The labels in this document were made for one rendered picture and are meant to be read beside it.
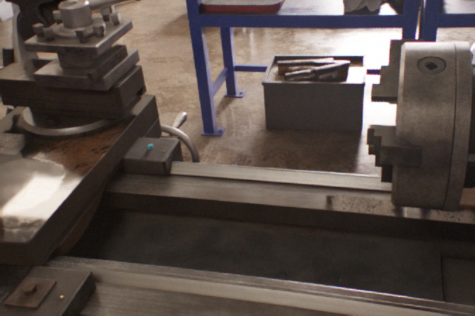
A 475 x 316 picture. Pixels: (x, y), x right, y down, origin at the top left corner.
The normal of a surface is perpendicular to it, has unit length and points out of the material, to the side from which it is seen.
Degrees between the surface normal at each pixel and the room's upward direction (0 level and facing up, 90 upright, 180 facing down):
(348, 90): 90
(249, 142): 0
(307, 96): 90
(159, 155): 0
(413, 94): 40
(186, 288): 48
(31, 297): 0
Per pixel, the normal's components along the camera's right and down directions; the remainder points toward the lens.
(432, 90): -0.20, -0.36
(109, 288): -0.07, -0.85
